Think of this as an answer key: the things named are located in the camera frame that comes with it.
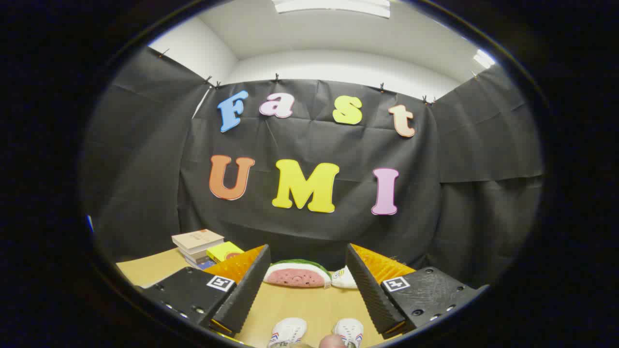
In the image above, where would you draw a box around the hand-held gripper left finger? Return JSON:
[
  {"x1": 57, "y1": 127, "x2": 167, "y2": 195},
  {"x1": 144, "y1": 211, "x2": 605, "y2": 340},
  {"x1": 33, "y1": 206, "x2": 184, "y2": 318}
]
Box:
[{"x1": 135, "y1": 244, "x2": 271, "y2": 339}]

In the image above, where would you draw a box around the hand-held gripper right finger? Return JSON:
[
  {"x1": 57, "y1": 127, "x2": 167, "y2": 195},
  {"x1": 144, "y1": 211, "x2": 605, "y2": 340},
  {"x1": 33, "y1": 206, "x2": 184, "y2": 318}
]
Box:
[{"x1": 345, "y1": 243, "x2": 490, "y2": 340}]

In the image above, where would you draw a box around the white canvas shoe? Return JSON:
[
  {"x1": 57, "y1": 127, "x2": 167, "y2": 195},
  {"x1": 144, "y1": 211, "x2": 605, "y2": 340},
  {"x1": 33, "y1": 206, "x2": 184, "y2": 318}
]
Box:
[
  {"x1": 332, "y1": 318, "x2": 364, "y2": 348},
  {"x1": 267, "y1": 317, "x2": 308, "y2": 348}
]

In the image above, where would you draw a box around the white plush toy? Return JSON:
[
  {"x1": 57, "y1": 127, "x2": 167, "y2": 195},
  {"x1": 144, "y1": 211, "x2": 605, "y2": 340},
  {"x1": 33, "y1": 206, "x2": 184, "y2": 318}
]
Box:
[{"x1": 330, "y1": 266, "x2": 358, "y2": 290}]

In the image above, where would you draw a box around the yellow book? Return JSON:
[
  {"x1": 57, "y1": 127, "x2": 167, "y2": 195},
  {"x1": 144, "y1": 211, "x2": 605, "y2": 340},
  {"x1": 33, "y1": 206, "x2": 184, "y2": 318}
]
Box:
[{"x1": 206, "y1": 241, "x2": 245, "y2": 263}]

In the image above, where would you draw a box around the watermelon slice plush toy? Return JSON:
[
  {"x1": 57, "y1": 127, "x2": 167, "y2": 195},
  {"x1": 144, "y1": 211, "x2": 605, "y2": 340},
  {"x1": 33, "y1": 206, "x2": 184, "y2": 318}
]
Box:
[{"x1": 263, "y1": 260, "x2": 332, "y2": 289}]

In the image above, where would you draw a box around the white book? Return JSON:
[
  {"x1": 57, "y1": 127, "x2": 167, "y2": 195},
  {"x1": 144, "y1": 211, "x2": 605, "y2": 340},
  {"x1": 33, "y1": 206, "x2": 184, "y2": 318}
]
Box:
[{"x1": 178, "y1": 246, "x2": 223, "y2": 265}]

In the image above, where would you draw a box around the row of backdrop clips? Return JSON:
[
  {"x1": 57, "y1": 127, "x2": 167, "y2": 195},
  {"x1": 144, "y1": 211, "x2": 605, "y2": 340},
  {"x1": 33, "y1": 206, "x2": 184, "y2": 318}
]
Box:
[{"x1": 157, "y1": 47, "x2": 479, "y2": 105}]

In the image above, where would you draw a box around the small ceiling light panel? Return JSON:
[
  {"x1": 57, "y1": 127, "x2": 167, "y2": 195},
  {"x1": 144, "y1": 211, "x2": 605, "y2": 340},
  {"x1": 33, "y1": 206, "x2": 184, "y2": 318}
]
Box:
[{"x1": 473, "y1": 48, "x2": 496, "y2": 69}]

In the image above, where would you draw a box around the long ceiling light panel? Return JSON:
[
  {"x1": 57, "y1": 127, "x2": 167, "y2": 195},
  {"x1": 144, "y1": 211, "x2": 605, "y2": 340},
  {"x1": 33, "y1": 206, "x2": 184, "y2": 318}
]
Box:
[{"x1": 271, "y1": 0, "x2": 391, "y2": 19}]

